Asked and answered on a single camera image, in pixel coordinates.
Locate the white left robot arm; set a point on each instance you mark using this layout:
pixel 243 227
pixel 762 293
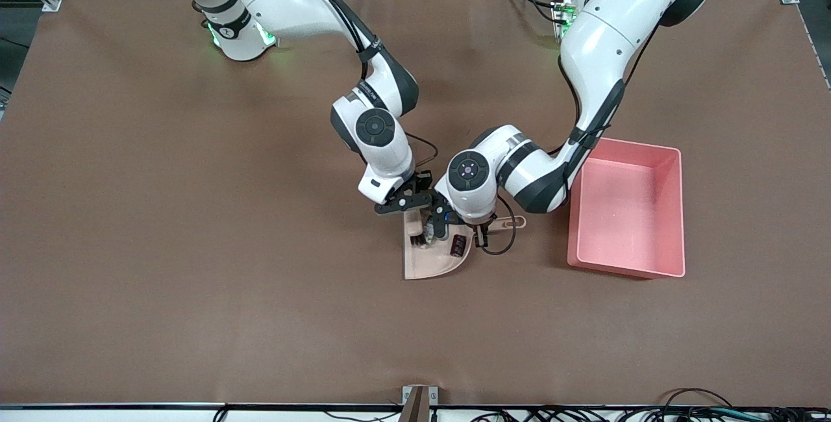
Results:
pixel 604 39

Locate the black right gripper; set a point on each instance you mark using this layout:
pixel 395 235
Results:
pixel 423 181

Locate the grey metal bracket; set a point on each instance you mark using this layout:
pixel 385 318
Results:
pixel 419 402

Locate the brown table cover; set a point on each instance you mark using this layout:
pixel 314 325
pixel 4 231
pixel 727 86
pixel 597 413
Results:
pixel 415 331

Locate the beige hand brush black bristles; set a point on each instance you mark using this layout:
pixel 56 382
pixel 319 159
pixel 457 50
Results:
pixel 413 227

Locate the black terminal block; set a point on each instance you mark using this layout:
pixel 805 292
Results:
pixel 458 247

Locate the pink plastic bin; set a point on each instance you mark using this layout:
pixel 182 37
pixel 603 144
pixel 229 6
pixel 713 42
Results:
pixel 630 214

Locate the beige plastic dustpan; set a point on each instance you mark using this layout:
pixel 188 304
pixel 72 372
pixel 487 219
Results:
pixel 428 266

